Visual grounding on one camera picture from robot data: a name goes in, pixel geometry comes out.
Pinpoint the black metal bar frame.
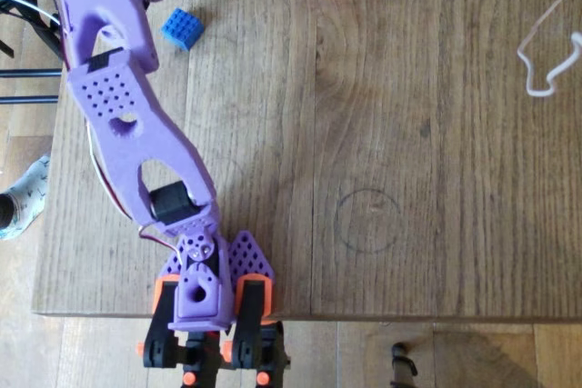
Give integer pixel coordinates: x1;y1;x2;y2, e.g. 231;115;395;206
0;68;63;105

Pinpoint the black orange table clamp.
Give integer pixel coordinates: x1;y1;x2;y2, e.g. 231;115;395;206
135;274;197;387
221;273;275;387

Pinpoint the white flat cable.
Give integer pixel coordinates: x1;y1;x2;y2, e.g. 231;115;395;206
517;0;582;98

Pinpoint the patterned light sock foot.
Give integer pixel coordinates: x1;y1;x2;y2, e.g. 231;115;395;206
0;155;51;242

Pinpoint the blue toy brick block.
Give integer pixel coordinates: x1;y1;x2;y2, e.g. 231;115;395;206
160;8;205;52

